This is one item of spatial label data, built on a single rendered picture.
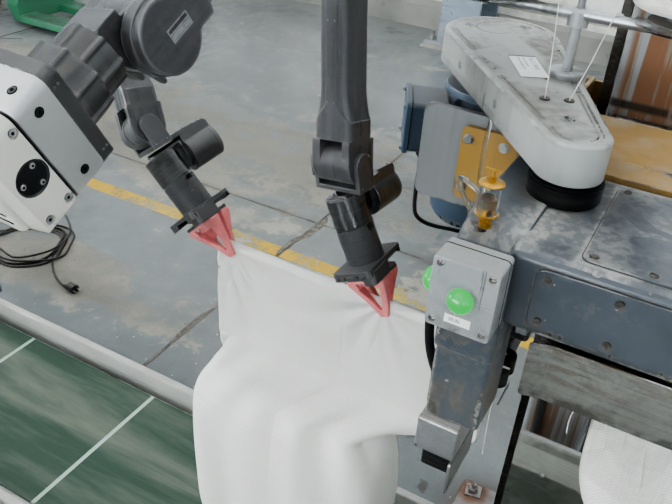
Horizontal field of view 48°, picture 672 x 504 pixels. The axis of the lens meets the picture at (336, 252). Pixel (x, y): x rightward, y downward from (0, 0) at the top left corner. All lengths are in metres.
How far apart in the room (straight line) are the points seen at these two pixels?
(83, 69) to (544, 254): 0.49
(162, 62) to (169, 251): 2.52
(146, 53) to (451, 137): 0.62
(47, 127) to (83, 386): 1.42
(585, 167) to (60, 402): 1.49
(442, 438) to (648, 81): 0.62
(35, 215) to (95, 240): 2.65
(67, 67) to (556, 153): 0.52
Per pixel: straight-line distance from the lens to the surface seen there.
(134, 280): 3.10
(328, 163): 1.07
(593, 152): 0.90
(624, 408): 1.10
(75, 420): 1.99
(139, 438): 1.92
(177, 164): 1.27
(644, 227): 0.93
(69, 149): 0.74
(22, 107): 0.69
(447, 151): 1.26
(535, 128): 0.93
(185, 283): 3.06
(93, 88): 0.74
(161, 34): 0.78
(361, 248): 1.10
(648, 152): 1.14
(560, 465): 1.51
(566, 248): 0.85
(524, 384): 1.12
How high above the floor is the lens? 1.76
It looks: 33 degrees down
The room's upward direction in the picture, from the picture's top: 4 degrees clockwise
